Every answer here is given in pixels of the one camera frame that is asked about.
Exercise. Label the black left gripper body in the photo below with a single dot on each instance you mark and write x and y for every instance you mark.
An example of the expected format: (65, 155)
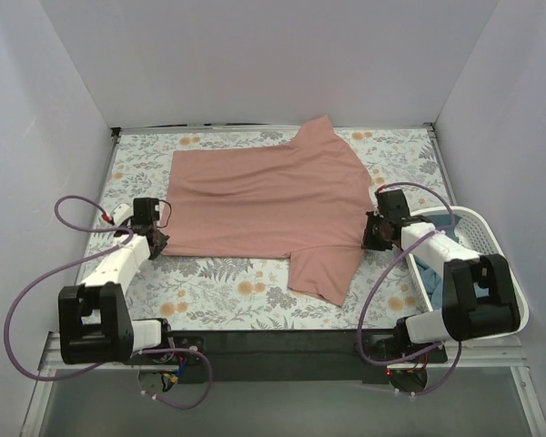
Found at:
(156, 240)

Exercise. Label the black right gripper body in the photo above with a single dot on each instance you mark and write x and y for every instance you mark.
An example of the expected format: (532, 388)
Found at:
(371, 232)

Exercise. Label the pink t shirt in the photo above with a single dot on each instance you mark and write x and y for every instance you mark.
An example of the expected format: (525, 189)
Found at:
(305, 201)

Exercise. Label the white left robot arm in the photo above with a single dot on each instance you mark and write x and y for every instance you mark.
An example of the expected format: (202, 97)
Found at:
(94, 322)

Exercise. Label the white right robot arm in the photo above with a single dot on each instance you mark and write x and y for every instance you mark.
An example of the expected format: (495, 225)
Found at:
(479, 294)

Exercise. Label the blue t shirt in basket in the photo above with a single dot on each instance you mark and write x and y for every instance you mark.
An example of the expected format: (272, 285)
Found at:
(432, 282)

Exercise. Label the white plastic laundry basket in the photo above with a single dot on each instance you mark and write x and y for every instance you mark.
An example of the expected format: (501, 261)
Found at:
(473, 232)

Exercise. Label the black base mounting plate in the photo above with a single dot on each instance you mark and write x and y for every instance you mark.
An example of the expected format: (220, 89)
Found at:
(283, 355)

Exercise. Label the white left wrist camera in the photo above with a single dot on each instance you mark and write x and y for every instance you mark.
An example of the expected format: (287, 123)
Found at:
(118, 218)

